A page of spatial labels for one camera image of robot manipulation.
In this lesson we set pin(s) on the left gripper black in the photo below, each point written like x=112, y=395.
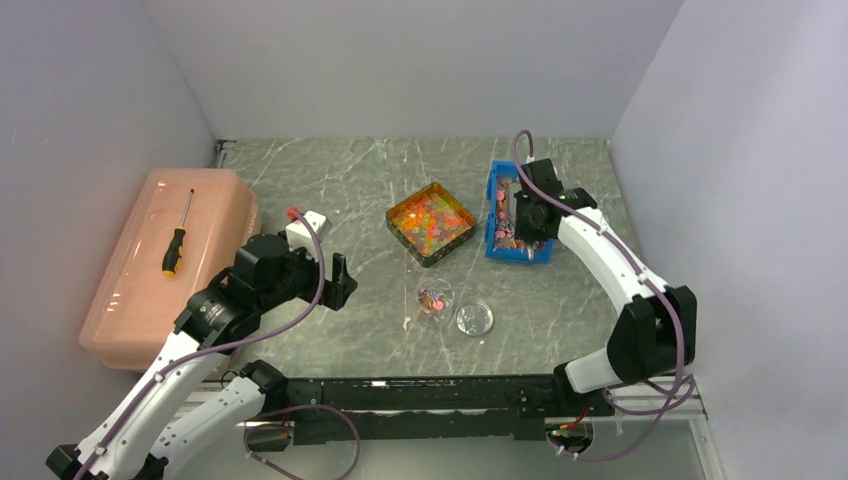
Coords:
x=335, y=291

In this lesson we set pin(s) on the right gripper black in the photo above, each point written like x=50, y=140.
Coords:
x=524, y=233

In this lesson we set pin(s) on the clear plastic cup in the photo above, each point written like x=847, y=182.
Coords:
x=435, y=299

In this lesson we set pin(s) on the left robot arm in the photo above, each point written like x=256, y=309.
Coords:
x=141, y=439

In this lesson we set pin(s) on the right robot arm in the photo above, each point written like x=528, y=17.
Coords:
x=655, y=329

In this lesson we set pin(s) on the blue bin of lollipops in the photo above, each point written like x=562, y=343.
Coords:
x=501, y=242

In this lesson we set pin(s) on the candy tin with gummies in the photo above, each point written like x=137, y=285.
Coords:
x=431, y=224

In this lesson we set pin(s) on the clear round lid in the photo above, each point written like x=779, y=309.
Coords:
x=474, y=318

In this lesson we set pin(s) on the pink plastic storage box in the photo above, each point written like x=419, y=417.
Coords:
x=135, y=305

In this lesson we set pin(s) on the yellow black screwdriver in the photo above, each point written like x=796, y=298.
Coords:
x=173, y=254

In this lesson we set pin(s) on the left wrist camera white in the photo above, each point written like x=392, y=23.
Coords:
x=304, y=228

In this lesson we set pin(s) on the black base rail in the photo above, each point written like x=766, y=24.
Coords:
x=522, y=407

